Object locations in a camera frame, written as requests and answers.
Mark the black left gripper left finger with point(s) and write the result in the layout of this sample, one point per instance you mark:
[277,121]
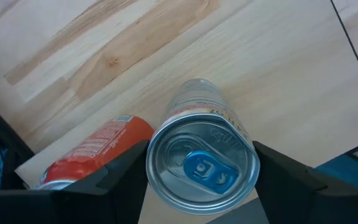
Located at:
[57,207]

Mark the black aluminium table frame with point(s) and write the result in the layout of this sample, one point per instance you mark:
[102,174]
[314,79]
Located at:
[11,137]

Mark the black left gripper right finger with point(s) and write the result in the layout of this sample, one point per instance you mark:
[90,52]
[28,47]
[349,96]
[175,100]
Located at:
[315,207]

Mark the blue silver Red Bull can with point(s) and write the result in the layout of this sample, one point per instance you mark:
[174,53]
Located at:
[202,161]

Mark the wooden shelf board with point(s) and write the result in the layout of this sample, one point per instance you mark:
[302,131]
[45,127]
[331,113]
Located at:
[259,62]

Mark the red Fanta strawberry can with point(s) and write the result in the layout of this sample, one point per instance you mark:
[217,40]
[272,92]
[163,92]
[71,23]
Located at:
[104,146]

